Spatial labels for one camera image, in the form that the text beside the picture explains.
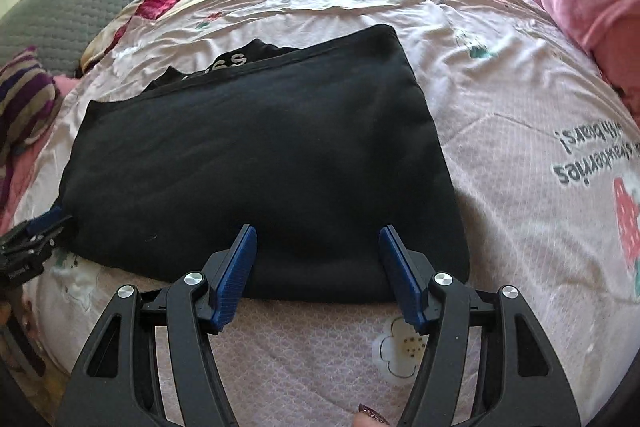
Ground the left hand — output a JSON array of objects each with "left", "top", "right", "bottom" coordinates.
[{"left": 0, "top": 300, "right": 12, "bottom": 327}]

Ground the pink strawberry print duvet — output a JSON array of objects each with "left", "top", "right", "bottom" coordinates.
[{"left": 3, "top": 0, "right": 639, "bottom": 426}]

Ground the red and cream pillow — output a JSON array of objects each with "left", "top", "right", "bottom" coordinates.
[{"left": 76, "top": 0, "right": 181, "bottom": 78}]

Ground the black sweater with orange cuffs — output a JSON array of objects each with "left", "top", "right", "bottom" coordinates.
[{"left": 58, "top": 25, "right": 470, "bottom": 303}]

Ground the right hand thumb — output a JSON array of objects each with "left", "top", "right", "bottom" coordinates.
[{"left": 352, "top": 403, "right": 390, "bottom": 427}]

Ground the purple striped pillow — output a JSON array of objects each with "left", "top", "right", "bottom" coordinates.
[{"left": 0, "top": 46, "right": 62, "bottom": 165}]

